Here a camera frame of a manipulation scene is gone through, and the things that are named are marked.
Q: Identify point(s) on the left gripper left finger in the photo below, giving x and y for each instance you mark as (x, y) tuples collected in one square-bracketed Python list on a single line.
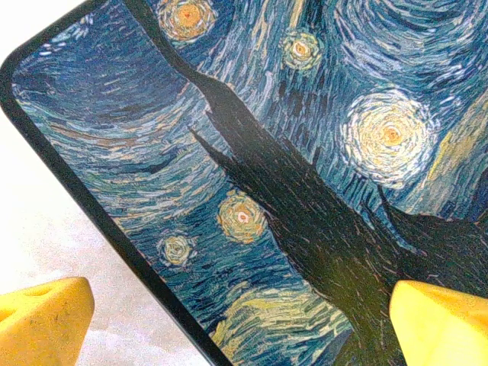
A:
[(38, 328)]

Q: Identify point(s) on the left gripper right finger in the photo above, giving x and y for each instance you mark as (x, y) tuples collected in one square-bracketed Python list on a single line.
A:
[(442, 331)]

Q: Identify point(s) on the starry night tin box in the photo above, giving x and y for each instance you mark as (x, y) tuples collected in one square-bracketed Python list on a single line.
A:
[(267, 171)]

